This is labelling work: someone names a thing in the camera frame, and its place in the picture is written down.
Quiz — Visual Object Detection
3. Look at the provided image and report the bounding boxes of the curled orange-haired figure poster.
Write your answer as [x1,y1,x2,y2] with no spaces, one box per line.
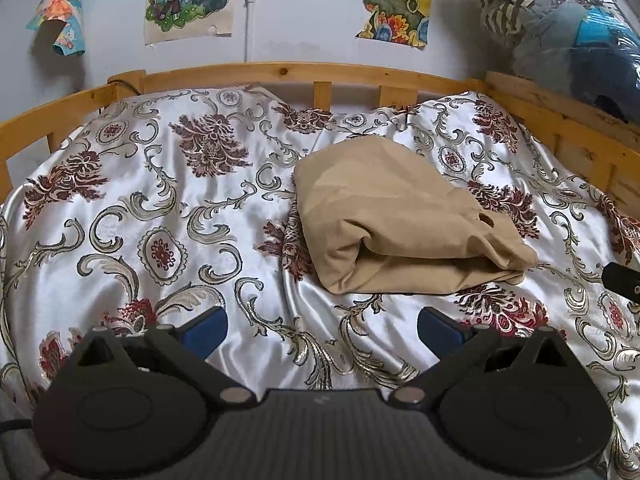
[26,0,87,57]

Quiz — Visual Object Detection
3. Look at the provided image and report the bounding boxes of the green chibi wall poster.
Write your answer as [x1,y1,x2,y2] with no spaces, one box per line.
[144,0,237,47]

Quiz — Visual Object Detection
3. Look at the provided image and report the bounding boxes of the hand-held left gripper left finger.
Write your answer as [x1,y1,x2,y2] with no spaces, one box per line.
[70,305,252,407]

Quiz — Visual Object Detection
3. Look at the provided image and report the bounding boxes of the wooden bed frame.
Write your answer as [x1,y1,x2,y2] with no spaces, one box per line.
[0,61,640,211]

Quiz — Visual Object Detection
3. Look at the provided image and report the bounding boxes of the black cable on bed frame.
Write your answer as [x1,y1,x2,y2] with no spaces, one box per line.
[102,76,142,111]

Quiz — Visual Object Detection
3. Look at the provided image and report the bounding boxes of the plastic bag of bedding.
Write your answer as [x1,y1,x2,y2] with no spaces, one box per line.
[450,0,640,125]

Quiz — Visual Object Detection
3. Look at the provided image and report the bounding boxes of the white wall cable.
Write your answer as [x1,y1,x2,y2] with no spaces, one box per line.
[243,0,257,63]

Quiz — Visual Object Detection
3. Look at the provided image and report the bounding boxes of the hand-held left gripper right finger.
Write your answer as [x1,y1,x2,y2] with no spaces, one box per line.
[392,306,575,407]

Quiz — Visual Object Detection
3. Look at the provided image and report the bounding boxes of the landscape cartoon wall poster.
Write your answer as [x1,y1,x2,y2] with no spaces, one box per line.
[351,0,432,50]

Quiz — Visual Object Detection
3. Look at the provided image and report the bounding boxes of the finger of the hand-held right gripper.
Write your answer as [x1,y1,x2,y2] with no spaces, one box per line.
[601,262,640,304]

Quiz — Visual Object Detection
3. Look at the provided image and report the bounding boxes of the white floral satin bedspread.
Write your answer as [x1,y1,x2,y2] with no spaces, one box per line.
[0,86,640,480]

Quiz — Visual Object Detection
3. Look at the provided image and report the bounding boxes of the tan garment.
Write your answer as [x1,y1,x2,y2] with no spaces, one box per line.
[292,136,540,296]

